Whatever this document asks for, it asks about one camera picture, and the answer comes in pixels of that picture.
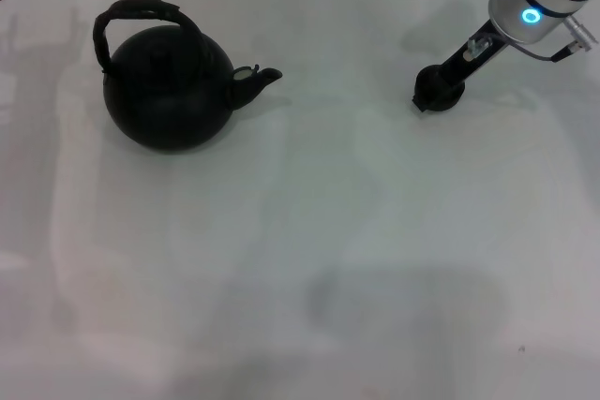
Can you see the small black teacup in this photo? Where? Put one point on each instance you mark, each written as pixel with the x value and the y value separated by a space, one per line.
pixel 445 99

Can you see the black round teapot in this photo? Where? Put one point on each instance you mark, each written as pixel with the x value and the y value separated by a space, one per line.
pixel 164 105

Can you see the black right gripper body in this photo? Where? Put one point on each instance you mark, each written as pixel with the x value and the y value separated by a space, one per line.
pixel 461 67

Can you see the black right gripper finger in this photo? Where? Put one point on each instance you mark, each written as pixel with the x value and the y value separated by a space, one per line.
pixel 457 87
pixel 425 93

